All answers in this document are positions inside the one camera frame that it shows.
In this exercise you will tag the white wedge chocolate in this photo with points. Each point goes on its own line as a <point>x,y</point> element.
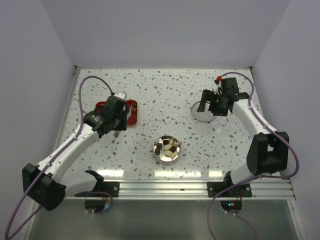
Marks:
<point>172,155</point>

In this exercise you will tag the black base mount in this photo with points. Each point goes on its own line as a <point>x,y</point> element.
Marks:
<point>108,187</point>
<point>215,187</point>

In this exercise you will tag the dark round chocolate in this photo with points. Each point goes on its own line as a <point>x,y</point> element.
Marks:
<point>172,149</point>

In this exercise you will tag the red rectangular tray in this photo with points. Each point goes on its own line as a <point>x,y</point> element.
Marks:
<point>132,117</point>

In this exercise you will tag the round silver tin lid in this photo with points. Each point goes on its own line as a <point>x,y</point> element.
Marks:
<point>205,117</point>

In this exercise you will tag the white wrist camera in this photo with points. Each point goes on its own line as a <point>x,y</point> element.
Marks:
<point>218,85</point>
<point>120,98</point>

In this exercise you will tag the round silver tin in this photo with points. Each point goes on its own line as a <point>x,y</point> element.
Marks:
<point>163,159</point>

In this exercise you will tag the dark chocolate piece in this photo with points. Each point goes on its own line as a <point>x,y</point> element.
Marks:
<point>157,151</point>

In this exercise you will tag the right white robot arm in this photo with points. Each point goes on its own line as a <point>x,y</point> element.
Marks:
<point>268,151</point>

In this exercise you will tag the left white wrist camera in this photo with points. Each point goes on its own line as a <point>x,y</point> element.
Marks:
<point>120,98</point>

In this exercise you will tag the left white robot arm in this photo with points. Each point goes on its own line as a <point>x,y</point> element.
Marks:
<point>44,182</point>

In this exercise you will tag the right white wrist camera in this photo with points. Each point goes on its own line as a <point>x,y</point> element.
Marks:
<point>218,85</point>

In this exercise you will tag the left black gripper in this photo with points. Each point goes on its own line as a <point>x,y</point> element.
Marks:
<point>122,126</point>

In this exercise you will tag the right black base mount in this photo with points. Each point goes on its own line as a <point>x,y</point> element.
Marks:
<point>215,187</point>

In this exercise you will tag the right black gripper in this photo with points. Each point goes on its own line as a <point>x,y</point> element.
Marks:
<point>207,95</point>

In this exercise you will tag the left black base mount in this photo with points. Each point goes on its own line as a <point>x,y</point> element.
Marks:
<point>108,187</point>

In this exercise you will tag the aluminium front rail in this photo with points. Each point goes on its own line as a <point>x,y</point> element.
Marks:
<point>270,189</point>

